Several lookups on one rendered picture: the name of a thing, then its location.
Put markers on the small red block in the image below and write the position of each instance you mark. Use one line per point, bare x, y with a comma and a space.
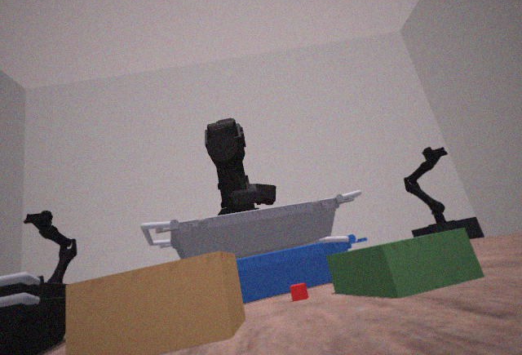
298, 292

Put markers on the green box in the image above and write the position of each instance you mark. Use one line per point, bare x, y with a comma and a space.
406, 267

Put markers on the blue plastic tray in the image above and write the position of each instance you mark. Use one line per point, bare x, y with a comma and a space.
273, 273

